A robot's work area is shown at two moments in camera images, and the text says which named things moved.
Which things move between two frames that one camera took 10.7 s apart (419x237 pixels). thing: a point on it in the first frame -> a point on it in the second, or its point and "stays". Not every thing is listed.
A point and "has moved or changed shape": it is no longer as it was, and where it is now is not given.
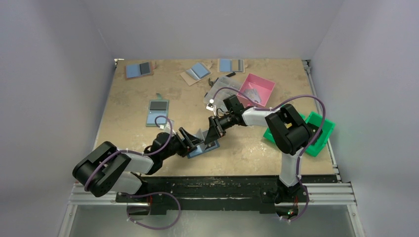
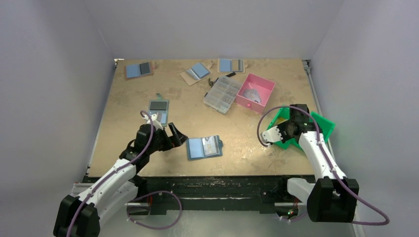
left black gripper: (185, 149) -> (178, 138)
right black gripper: (216, 125) -> (288, 129)
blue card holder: (202, 147) has moved or changed shape
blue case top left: (138, 70) stays
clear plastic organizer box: (224, 87) stays
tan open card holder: (199, 71) stays
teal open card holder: (156, 107) stays
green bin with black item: (314, 149) stays
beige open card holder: (226, 65) stays
